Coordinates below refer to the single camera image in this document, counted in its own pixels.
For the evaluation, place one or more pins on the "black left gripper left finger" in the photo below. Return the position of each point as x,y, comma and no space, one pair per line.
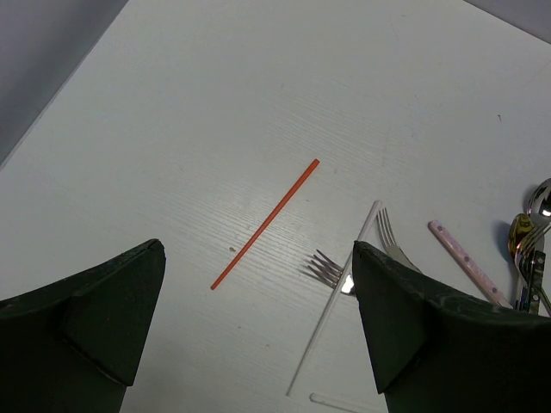
75,345

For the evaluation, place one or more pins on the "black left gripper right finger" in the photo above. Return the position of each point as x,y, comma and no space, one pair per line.
435,349

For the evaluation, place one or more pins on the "fork with pink handle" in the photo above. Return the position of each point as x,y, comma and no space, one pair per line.
462,258

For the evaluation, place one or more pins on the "fork with green patterned handle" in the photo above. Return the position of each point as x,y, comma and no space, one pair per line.
530,264

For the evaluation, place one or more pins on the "gold spoon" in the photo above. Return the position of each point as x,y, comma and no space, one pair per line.
520,227

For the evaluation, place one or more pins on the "silver spoon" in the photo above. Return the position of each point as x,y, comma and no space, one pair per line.
538,207

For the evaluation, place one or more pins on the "grey chopstick lying flat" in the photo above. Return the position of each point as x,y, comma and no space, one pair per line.
339,404

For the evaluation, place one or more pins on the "white chopstick upright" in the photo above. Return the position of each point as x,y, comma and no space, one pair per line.
336,291

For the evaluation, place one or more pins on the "orange chopstick on left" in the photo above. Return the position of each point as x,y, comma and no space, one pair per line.
269,219

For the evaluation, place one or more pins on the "fork with black patterned handle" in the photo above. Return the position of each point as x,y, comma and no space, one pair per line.
321,268

